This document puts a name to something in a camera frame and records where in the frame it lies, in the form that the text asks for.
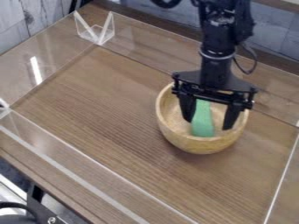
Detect green rectangular stick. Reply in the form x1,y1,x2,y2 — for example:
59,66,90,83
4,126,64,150
191,100,215,137

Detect clear acrylic stand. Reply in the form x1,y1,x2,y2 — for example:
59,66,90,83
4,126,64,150
74,11,115,46

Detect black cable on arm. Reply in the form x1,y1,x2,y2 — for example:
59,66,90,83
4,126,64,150
232,42,259,75

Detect black table frame bracket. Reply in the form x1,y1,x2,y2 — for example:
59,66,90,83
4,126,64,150
27,184,68,224

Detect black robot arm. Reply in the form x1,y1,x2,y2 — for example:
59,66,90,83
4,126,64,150
172,0,258,130

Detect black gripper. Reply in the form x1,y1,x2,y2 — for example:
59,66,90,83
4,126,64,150
172,48,258,130

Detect wooden bowl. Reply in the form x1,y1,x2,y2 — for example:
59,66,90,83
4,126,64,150
155,83,250,154

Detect clear acrylic tray wall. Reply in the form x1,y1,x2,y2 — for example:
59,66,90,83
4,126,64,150
0,99,196,224

